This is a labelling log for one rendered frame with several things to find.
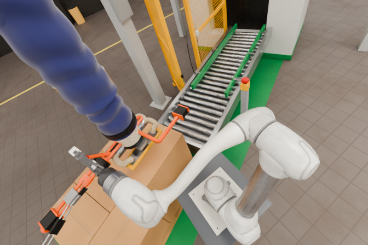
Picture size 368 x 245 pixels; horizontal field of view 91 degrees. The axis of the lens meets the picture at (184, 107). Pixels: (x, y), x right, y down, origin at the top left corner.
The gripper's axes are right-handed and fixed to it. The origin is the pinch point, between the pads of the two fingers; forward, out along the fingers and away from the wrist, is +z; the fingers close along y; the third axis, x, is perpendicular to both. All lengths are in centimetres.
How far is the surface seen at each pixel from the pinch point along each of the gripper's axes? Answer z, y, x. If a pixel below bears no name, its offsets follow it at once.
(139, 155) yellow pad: 6.5, 41.8, 20.0
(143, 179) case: 5, 61, 10
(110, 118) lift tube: 10.2, 4.3, 22.2
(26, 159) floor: 268, 160, -62
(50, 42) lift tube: 9.3, -40.4, 23.0
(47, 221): 17.8, 29.5, -34.1
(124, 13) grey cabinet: 114, 2, 131
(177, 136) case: 2, 60, 51
